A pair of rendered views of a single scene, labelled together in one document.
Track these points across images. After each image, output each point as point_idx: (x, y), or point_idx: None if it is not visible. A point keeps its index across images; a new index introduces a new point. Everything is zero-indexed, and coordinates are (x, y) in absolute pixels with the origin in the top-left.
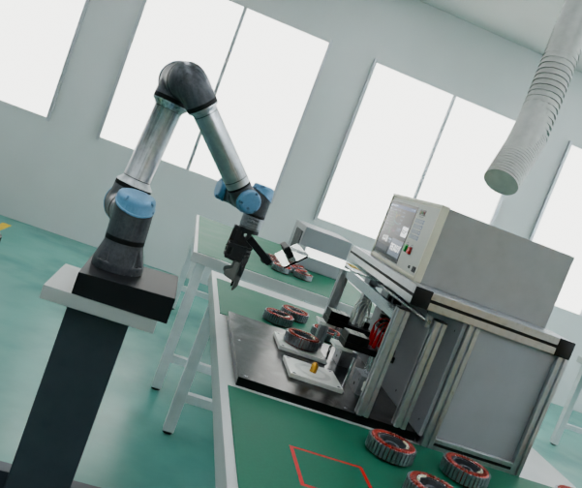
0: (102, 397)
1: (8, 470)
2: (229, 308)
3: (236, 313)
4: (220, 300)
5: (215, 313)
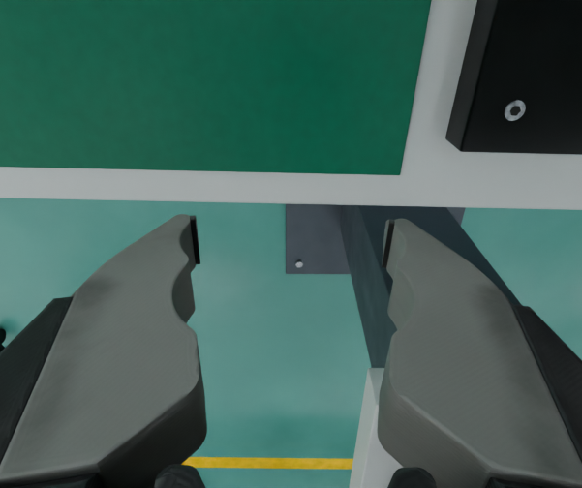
0: (497, 273)
1: (301, 239)
2: (178, 95)
3: (258, 44)
4: (49, 159)
5: (425, 202)
